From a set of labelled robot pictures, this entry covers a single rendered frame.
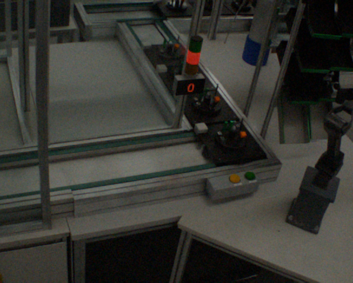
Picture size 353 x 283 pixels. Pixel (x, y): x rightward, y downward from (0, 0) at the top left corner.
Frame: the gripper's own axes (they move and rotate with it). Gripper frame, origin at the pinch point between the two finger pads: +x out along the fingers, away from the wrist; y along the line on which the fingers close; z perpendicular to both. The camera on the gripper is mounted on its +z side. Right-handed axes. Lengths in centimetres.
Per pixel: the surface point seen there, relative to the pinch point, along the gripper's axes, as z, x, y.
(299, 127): -23.4, 17.9, 9.8
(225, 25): -5, 142, 4
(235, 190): -41, -4, 46
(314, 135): -27.7, 17.5, 1.2
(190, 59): 5, 17, 64
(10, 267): -68, -12, 135
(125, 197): -42, -5, 90
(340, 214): -51, -14, -1
